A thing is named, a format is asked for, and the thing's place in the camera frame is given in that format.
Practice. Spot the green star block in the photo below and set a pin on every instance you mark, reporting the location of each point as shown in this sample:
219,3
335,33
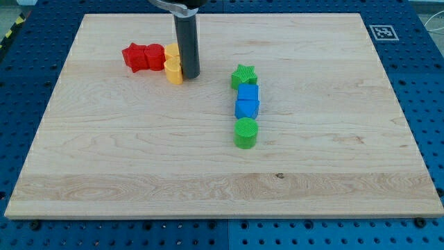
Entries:
243,75

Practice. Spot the red star block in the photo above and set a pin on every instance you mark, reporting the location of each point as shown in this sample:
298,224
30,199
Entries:
134,57

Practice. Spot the green cylinder block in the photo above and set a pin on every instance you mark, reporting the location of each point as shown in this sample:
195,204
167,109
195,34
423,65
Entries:
245,133

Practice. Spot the blue triangle block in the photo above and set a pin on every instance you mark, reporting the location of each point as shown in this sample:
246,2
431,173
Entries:
246,108

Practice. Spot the blue cube block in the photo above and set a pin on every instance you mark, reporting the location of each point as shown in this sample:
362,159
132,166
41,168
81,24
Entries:
248,92

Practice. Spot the yellow heart block front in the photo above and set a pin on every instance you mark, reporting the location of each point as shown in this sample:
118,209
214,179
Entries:
173,71

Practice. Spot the yellow block rear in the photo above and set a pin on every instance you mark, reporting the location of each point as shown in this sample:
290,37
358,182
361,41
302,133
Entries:
171,51

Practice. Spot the light wooden board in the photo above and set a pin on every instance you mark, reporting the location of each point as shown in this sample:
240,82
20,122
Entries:
332,139

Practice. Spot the silver metal clamp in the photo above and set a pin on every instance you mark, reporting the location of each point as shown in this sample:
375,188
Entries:
177,9

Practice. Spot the white fiducial marker tag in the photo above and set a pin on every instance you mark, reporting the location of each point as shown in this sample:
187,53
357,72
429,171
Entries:
384,32

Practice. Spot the yellow black hazard tape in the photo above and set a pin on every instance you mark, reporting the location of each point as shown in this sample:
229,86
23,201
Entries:
12,32

